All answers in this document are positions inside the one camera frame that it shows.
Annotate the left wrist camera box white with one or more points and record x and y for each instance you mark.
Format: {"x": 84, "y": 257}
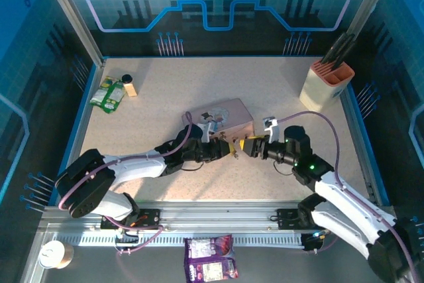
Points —
{"x": 206, "y": 130}

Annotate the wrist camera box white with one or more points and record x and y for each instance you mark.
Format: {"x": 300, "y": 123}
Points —
{"x": 206, "y": 130}
{"x": 271, "y": 129}

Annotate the pink tin box wedding print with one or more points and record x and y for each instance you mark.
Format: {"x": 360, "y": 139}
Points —
{"x": 232, "y": 114}

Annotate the green snack packet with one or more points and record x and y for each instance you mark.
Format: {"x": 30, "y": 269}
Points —
{"x": 99, "y": 92}
{"x": 114, "y": 95}

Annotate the purple snack packet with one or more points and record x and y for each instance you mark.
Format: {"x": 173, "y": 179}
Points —
{"x": 210, "y": 260}

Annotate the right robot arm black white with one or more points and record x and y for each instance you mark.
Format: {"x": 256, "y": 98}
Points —
{"x": 348, "y": 223}

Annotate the wooden bottle with black cap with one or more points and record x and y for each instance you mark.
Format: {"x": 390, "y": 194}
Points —
{"x": 130, "y": 89}

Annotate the paper cup with white lid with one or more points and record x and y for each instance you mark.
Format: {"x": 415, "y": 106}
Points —
{"x": 54, "y": 254}

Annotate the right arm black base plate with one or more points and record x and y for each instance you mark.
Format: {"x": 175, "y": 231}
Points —
{"x": 288, "y": 218}

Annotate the aluminium mounting rail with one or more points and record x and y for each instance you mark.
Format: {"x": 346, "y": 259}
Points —
{"x": 218, "y": 215}

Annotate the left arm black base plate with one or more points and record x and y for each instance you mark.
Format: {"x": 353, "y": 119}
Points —
{"x": 150, "y": 218}

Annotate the cream knife block orange top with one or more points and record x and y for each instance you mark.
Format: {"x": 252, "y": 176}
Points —
{"x": 321, "y": 87}

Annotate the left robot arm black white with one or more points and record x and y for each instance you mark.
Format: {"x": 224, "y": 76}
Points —
{"x": 132, "y": 168}

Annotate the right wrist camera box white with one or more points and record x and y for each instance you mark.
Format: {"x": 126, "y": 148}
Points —
{"x": 271, "y": 129}

